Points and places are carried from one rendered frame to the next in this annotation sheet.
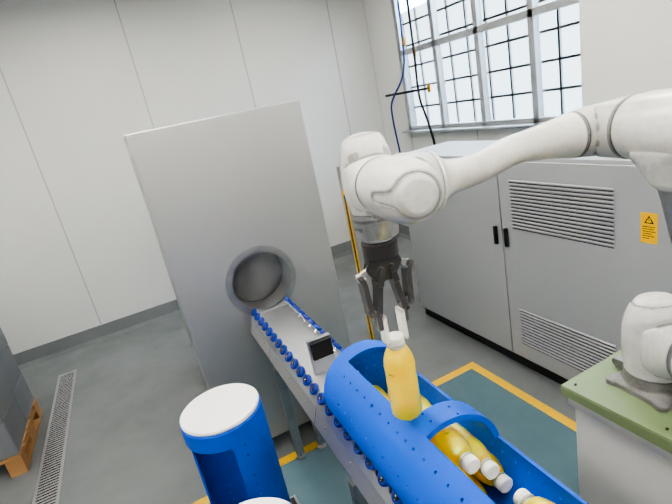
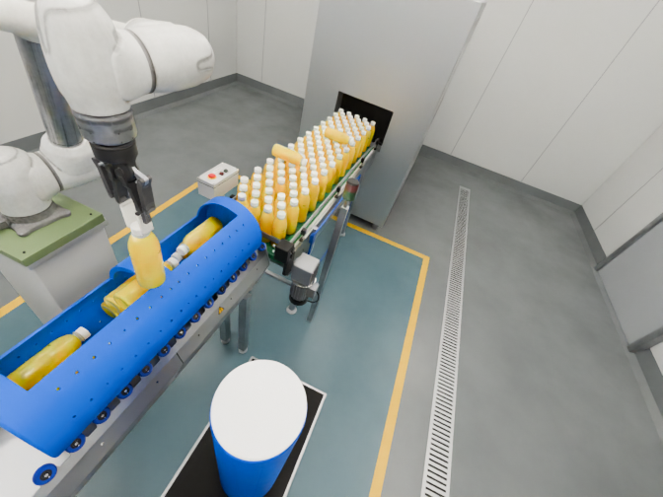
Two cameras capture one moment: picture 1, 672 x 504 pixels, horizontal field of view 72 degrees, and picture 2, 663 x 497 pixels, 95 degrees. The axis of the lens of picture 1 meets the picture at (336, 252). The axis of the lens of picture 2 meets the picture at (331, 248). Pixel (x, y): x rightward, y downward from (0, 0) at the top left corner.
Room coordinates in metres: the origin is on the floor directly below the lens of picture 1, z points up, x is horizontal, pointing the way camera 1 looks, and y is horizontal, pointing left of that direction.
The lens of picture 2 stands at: (1.07, 0.56, 2.02)
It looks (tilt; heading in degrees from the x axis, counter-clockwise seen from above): 43 degrees down; 212
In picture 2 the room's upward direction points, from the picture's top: 17 degrees clockwise
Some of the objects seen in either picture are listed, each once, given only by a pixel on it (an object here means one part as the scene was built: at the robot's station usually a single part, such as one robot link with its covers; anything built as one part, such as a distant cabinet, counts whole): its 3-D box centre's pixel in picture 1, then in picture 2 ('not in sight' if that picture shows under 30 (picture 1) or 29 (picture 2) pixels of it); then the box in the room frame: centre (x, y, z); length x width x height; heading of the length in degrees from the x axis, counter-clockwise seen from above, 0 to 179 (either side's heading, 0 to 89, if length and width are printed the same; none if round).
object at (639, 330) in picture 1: (658, 333); (14, 178); (1.07, -0.80, 1.21); 0.18 x 0.16 x 0.22; 11
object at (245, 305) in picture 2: not in sight; (244, 325); (0.47, -0.25, 0.31); 0.06 x 0.06 x 0.63; 21
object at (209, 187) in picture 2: not in sight; (218, 180); (0.35, -0.68, 1.05); 0.20 x 0.10 x 0.10; 21
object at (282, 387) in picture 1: (289, 413); not in sight; (2.31, 0.46, 0.31); 0.06 x 0.06 x 0.63; 21
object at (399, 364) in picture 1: (401, 377); (146, 256); (0.91, -0.09, 1.34); 0.07 x 0.07 x 0.19
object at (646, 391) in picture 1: (649, 373); (24, 212); (1.10, -0.80, 1.07); 0.22 x 0.18 x 0.06; 16
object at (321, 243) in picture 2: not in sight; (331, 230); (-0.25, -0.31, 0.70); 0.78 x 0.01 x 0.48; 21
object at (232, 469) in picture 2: not in sight; (254, 443); (0.84, 0.34, 0.59); 0.28 x 0.28 x 0.88
